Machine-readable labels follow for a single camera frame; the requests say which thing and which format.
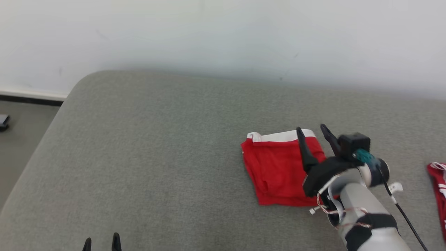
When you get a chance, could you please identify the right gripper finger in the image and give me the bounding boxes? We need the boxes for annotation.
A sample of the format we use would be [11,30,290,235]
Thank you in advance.
[296,127,320,174]
[320,124,343,158]

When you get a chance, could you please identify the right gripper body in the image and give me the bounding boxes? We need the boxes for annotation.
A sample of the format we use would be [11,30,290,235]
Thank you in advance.
[302,156,361,198]

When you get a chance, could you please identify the red shorts with white trim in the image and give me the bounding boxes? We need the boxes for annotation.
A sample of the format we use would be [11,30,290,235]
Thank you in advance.
[240,129,340,207]

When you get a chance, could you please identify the red basketball jersey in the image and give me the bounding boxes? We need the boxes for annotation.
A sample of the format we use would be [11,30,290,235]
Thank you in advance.
[427,162,446,242]

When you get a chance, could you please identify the black and white baseboard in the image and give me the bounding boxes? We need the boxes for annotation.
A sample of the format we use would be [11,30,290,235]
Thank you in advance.
[0,89,68,106]

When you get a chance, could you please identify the black right camera cable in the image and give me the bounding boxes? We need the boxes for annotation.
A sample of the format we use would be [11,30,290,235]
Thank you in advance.
[353,149,430,251]

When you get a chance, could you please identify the thin red white twisted wire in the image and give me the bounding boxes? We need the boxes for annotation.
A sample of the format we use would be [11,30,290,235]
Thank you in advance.
[309,193,371,229]

